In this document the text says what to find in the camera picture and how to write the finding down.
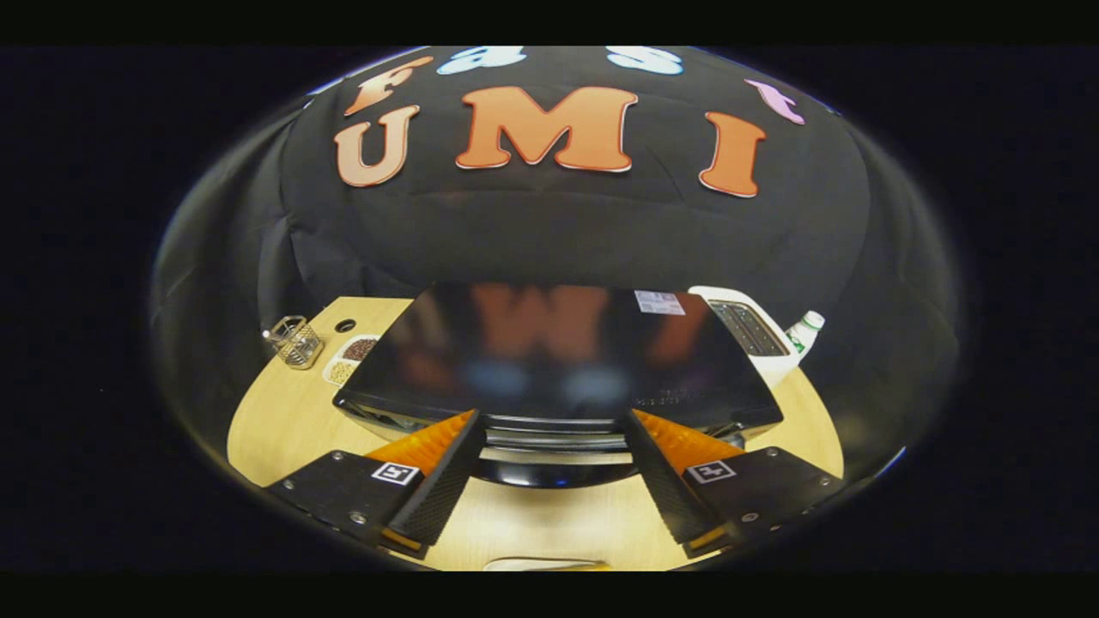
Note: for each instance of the white framed panel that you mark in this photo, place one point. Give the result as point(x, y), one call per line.
point(893, 457)

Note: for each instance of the black toaster oven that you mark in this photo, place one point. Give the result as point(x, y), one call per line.
point(549, 343)

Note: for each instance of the white divided dish with beans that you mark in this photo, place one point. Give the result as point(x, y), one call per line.
point(343, 371)

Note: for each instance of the white plate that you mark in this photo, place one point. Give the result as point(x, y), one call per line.
point(541, 565)

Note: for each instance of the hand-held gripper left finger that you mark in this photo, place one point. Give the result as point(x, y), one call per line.
point(446, 487)

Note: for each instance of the white plastic bottle green label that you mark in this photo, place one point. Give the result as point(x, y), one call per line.
point(807, 330)

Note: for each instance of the white bread toaster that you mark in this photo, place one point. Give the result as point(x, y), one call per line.
point(777, 367)

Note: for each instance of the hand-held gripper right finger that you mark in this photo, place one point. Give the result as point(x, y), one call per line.
point(663, 487)

